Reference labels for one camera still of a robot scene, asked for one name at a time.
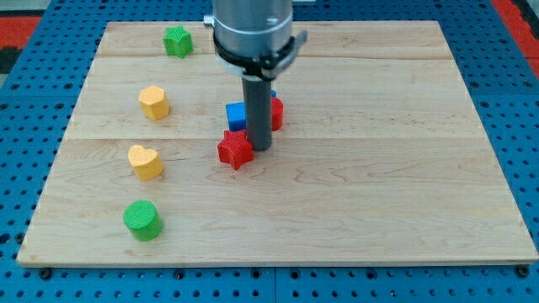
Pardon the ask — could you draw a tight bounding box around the red circle block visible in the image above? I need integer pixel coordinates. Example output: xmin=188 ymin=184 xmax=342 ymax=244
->
xmin=271 ymin=97 xmax=284 ymax=131

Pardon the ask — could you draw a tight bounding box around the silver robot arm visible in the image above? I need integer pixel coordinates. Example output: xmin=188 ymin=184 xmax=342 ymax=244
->
xmin=203 ymin=0 xmax=305 ymax=152

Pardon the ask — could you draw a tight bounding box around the green star block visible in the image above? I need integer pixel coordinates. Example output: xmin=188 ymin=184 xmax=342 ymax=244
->
xmin=163 ymin=25 xmax=194 ymax=58

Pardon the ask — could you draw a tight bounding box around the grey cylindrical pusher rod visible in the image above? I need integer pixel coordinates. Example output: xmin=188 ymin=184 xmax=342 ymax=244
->
xmin=242 ymin=79 xmax=272 ymax=152

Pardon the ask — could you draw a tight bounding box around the wooden board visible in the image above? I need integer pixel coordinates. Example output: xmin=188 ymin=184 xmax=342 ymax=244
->
xmin=17 ymin=21 xmax=538 ymax=268

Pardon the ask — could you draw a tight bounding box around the blue cube block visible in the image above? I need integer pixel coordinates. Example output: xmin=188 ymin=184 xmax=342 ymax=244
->
xmin=225 ymin=102 xmax=246 ymax=131

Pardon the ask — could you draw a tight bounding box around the green cylinder block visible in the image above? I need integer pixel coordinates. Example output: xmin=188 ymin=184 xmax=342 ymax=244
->
xmin=123 ymin=199 xmax=163 ymax=242

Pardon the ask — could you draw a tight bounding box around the red star block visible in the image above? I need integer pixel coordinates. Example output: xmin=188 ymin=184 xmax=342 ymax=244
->
xmin=217 ymin=130 xmax=254 ymax=170

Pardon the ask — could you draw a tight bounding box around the yellow heart block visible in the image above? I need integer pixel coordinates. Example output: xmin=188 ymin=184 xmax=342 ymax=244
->
xmin=127 ymin=145 xmax=164 ymax=181

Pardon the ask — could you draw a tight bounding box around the yellow hexagon block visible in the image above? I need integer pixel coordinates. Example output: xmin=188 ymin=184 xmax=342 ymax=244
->
xmin=138 ymin=86 xmax=170 ymax=120

